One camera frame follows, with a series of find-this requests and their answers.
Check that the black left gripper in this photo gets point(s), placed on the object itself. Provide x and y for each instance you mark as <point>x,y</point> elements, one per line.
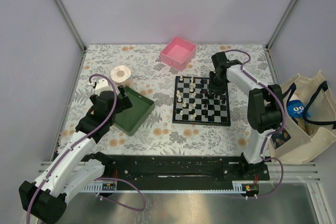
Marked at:
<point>122,103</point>

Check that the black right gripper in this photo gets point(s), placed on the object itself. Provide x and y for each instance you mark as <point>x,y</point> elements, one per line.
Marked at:
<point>219,91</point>

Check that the black white chess board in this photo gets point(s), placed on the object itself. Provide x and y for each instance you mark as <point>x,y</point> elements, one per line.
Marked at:
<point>192,104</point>

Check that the green plastic tray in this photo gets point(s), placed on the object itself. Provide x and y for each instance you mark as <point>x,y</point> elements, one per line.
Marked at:
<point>131,119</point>

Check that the pink plastic box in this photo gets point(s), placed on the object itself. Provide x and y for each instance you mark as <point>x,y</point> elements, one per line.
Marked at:
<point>178,53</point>

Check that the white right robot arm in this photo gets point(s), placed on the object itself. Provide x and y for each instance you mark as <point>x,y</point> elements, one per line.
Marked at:
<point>265,112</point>

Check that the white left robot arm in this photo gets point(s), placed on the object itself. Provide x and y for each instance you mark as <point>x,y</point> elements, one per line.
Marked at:
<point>49,194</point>

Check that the pink toilet paper roll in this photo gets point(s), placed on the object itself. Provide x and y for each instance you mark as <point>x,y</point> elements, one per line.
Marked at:
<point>122,75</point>

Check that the floral patterned table mat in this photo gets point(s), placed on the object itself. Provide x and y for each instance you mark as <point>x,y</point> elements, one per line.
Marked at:
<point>158,135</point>

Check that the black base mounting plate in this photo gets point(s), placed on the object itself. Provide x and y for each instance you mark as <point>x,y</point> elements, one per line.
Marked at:
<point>182,173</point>

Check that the blue cartoon face package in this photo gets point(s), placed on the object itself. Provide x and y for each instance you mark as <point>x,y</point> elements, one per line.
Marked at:
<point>295,108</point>

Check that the cream canvas tote bag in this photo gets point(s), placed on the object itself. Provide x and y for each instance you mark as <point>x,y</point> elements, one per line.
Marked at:
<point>303,139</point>

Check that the white slotted cable duct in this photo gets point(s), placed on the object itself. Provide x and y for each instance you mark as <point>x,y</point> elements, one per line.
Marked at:
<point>100,187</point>

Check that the aluminium rail frame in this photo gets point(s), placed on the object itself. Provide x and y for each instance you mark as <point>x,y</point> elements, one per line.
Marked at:
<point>47,167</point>

